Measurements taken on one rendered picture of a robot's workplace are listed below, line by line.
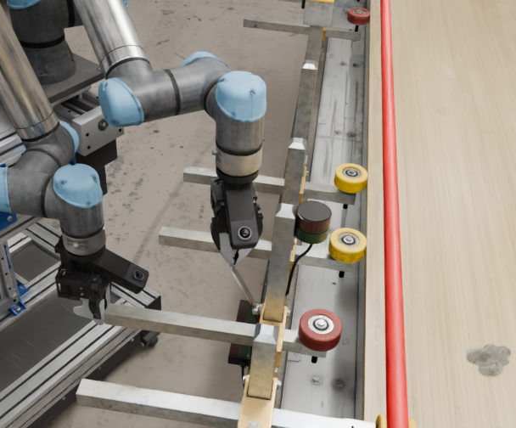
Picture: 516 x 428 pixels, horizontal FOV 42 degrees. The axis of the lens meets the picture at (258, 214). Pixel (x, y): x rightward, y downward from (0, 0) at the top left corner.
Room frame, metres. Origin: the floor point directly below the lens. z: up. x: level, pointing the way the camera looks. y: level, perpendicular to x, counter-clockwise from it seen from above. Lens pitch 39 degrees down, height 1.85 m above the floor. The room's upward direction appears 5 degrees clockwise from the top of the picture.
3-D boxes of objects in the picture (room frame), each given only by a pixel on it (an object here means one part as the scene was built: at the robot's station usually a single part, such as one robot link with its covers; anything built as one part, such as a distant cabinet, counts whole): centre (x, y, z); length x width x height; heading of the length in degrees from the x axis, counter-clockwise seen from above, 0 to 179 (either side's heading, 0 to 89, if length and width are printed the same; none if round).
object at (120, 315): (0.86, 0.06, 0.84); 0.43 x 0.03 x 0.04; 85
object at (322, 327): (0.84, -0.13, 0.85); 0.08 x 0.08 x 0.11
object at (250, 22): (2.35, -0.10, 0.82); 0.43 x 0.03 x 0.04; 85
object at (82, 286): (0.88, 0.31, 0.97); 0.09 x 0.08 x 0.12; 85
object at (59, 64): (1.47, 0.55, 1.09); 0.15 x 0.15 x 0.10
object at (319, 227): (0.89, -0.09, 1.13); 0.06 x 0.06 x 0.02
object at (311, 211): (0.89, -0.09, 1.03); 0.06 x 0.06 x 0.22; 85
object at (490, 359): (0.80, -0.44, 0.91); 0.09 x 0.07 x 0.02; 112
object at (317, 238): (0.89, -0.09, 1.10); 0.06 x 0.06 x 0.02
